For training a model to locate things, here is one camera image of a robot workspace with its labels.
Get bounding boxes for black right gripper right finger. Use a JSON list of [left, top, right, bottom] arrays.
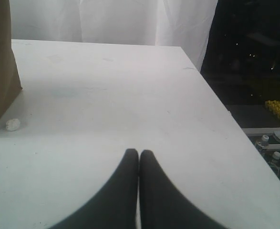
[[139, 150, 225, 229]]

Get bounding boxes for small white wad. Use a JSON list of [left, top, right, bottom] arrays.
[[6, 118, 21, 132]]

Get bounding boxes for white backdrop curtain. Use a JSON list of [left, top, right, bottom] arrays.
[[10, 0, 217, 69]]

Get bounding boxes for white shelf rail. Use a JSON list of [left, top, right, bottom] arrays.
[[242, 127, 280, 136]]

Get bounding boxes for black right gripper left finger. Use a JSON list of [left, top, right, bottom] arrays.
[[52, 149, 139, 229]]

